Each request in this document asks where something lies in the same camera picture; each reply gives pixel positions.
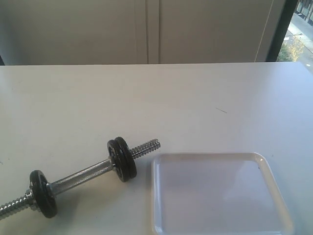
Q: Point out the black weight plate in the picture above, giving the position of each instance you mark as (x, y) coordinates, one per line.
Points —
(44, 200)
(118, 160)
(128, 157)

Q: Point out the chrome threaded dumbbell bar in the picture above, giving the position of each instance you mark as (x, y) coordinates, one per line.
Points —
(78, 178)

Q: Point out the white plastic tray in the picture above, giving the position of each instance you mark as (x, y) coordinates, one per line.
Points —
(217, 194)

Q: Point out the white cabinet doors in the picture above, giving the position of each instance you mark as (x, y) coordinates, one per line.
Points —
(80, 32)

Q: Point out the chrome spinlock collar nut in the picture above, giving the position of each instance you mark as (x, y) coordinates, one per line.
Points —
(31, 201)

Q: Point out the dark window frame post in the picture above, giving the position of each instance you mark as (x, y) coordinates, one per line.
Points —
(281, 29)

